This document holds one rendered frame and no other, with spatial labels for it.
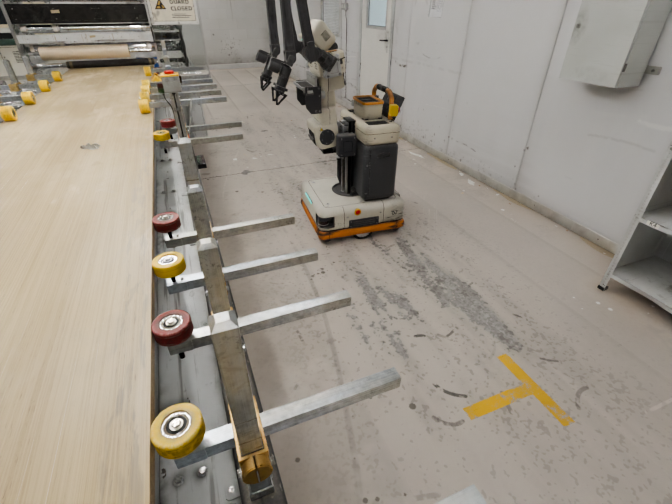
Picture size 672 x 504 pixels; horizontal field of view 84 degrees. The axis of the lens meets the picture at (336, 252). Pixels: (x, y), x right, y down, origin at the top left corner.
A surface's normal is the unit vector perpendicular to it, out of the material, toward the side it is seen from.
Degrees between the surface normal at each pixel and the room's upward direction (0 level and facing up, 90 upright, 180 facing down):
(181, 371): 0
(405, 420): 0
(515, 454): 0
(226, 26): 90
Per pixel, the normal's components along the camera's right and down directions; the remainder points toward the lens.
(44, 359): 0.00, -0.83
